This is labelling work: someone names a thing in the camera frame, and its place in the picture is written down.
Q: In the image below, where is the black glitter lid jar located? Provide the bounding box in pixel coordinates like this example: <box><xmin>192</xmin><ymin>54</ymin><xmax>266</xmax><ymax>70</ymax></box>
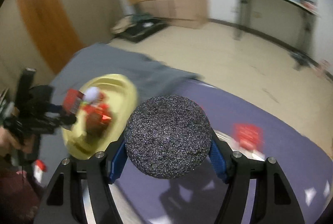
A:
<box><xmin>124</xmin><ymin>95</ymin><xmax>212</xmax><ymax>179</ymax></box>

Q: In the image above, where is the person left hand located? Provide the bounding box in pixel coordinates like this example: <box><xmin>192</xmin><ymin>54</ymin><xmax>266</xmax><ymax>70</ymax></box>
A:
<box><xmin>0</xmin><ymin>126</ymin><xmax>35</xmax><ymax>156</ymax></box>

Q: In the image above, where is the yellow oval tray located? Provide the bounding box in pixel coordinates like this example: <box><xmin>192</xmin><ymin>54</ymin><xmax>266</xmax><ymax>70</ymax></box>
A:
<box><xmin>63</xmin><ymin>74</ymin><xmax>138</xmax><ymax>160</ymax></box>

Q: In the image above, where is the large red white box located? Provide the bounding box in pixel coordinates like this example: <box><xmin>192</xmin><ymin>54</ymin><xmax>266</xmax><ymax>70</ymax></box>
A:
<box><xmin>62</xmin><ymin>88</ymin><xmax>84</xmax><ymax>115</ymax></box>

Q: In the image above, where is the purple tablecloth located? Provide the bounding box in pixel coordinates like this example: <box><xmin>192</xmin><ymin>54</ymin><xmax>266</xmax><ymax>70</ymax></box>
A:
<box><xmin>116</xmin><ymin>79</ymin><xmax>332</xmax><ymax>223</ymax></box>

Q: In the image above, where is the lavender plush ball keychain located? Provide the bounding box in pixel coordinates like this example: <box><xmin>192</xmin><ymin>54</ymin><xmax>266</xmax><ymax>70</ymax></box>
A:
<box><xmin>82</xmin><ymin>87</ymin><xmax>101</xmax><ymax>105</ymax></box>

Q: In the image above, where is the gray blanket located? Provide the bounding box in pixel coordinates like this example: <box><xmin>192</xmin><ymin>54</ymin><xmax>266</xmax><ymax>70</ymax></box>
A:
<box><xmin>38</xmin><ymin>42</ymin><xmax>204</xmax><ymax>178</ymax></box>

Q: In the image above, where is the clothes pile under table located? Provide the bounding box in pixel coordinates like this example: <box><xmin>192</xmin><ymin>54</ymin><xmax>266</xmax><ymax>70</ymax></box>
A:
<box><xmin>290</xmin><ymin>52</ymin><xmax>315</xmax><ymax>69</ymax></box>

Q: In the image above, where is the pink snack bag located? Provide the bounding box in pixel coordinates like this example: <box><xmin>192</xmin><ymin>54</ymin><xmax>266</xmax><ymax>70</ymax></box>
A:
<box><xmin>316</xmin><ymin>59</ymin><xmax>332</xmax><ymax>82</ymax></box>

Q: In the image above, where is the black folding table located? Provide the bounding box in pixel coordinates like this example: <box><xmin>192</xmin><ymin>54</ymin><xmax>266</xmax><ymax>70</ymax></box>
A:
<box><xmin>234</xmin><ymin>0</ymin><xmax>319</xmax><ymax>68</ymax></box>

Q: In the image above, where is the open black suitcase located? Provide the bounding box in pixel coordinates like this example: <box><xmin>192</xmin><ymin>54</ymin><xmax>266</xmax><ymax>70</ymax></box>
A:
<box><xmin>111</xmin><ymin>13</ymin><xmax>168</xmax><ymax>43</ymax></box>

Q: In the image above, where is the dark orange Kuang Shan box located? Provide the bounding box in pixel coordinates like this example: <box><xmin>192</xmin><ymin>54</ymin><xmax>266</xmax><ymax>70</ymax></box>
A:
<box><xmin>84</xmin><ymin>103</ymin><xmax>113</xmax><ymax>137</ymax></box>

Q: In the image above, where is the orange wooden door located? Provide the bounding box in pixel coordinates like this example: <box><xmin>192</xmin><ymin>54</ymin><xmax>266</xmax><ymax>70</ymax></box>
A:
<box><xmin>17</xmin><ymin>0</ymin><xmax>83</xmax><ymax>74</ymax></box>

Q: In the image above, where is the red silver Hongqiqu cigarette box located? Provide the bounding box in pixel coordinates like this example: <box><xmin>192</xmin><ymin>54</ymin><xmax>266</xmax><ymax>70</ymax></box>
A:
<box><xmin>233</xmin><ymin>123</ymin><xmax>265</xmax><ymax>161</ymax></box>

